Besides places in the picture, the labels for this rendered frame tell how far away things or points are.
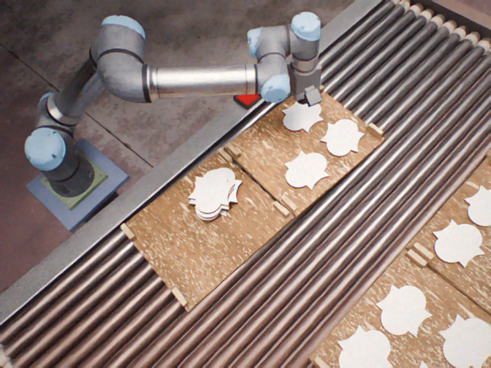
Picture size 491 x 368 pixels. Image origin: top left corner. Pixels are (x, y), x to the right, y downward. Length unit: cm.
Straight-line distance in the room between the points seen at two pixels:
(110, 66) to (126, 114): 178
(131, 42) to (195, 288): 68
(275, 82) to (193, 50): 208
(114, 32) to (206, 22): 217
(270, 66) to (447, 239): 69
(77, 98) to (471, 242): 121
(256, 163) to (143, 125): 151
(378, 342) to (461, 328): 22
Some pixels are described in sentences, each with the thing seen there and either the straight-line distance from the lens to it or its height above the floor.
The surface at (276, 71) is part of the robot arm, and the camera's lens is 108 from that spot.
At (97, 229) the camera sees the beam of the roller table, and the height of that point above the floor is 92.
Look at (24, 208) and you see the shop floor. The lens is 279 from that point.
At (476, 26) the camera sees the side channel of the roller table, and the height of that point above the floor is 93.
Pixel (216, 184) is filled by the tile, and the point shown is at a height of 100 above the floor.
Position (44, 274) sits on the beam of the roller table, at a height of 92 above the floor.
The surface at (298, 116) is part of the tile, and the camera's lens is 145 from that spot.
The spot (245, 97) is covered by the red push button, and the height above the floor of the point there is 93.
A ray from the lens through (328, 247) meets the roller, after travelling 126.
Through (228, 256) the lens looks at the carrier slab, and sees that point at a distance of 124.
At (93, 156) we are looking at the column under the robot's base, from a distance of 162.
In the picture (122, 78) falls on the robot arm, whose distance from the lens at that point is 108.
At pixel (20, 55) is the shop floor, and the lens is 364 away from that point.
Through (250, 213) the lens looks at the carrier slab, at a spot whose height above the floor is 94.
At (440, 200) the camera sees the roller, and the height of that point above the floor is 92.
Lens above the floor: 211
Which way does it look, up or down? 61 degrees down
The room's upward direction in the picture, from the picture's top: 11 degrees counter-clockwise
